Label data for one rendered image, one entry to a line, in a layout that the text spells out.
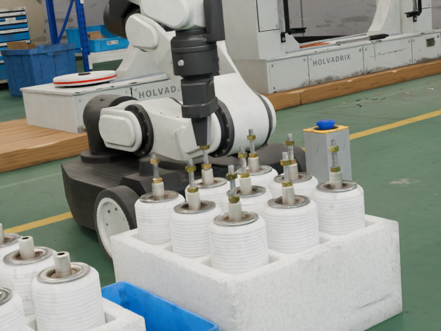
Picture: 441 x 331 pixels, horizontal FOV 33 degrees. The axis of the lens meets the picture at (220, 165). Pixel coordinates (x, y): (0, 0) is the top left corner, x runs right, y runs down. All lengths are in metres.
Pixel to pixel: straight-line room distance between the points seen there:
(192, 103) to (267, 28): 2.68
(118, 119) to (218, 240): 0.90
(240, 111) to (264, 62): 2.29
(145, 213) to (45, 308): 0.39
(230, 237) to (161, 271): 0.18
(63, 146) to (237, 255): 2.14
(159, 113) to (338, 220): 0.76
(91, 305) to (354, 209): 0.53
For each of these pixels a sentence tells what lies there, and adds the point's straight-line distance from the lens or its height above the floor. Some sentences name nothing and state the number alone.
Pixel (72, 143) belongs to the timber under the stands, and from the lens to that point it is 3.29.
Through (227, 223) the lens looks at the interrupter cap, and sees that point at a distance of 1.21.
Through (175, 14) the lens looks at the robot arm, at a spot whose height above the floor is 0.59.
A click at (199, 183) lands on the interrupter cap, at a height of 0.25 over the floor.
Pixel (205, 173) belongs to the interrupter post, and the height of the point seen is 0.27.
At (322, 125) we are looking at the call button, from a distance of 1.60.
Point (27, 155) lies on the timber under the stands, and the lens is 3.21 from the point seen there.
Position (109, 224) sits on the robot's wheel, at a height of 0.11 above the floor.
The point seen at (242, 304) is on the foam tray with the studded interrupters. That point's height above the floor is 0.14.
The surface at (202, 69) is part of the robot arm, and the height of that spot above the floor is 0.48.
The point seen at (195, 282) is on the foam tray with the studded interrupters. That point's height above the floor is 0.16.
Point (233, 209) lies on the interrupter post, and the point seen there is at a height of 0.27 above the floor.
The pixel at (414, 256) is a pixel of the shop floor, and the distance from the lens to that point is 1.75.
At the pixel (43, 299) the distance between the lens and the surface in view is 1.07.
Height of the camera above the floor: 0.61
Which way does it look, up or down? 13 degrees down
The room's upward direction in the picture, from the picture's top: 6 degrees counter-clockwise
